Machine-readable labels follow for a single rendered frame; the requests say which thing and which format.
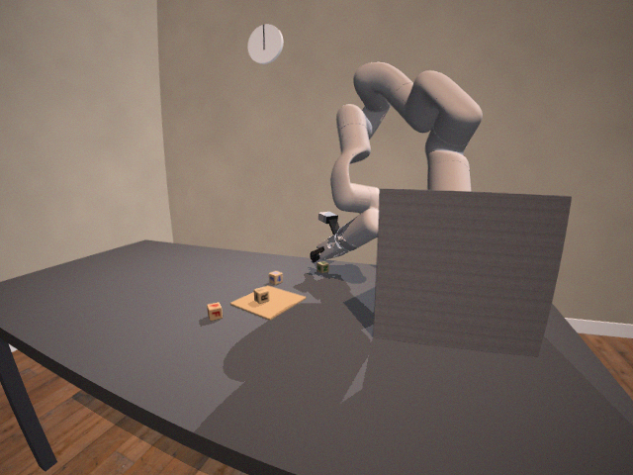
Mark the orange flat mat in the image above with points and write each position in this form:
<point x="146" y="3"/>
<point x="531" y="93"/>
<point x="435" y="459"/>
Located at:
<point x="280" y="301"/>

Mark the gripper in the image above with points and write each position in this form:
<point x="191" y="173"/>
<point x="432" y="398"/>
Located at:
<point x="329" y="248"/>

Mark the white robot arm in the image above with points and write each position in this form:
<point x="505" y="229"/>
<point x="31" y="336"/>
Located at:
<point x="458" y="118"/>

